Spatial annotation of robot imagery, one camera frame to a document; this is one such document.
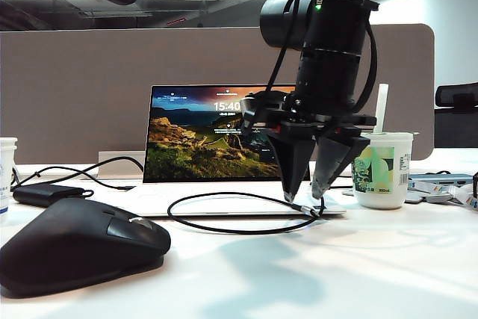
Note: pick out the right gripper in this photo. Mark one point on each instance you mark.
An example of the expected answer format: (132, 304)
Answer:
(321, 124)

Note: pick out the brown fabric desk divider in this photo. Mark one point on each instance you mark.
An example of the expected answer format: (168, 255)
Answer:
(74, 91)

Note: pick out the green printed drink cup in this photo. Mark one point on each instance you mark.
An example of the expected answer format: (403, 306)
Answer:
(388, 169)

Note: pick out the white drinking straw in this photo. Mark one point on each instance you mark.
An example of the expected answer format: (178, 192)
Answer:
(381, 110)

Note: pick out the blue grey USB hub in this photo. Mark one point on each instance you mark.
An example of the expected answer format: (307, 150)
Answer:
(440, 177)

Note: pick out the white laptop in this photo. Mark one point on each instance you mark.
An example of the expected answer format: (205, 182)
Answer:
(186, 139)

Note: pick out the black office chair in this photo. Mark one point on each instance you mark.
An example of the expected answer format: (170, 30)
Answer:
(455, 124)

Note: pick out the black computer mouse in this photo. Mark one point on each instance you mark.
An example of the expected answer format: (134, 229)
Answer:
(74, 244)

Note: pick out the black laptop power brick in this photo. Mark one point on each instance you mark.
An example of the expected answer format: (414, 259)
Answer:
(41, 194)

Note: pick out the white paper cup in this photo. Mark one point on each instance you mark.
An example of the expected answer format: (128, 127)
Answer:
(6, 169)

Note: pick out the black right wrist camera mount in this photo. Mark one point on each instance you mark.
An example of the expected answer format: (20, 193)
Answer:
(257, 106)

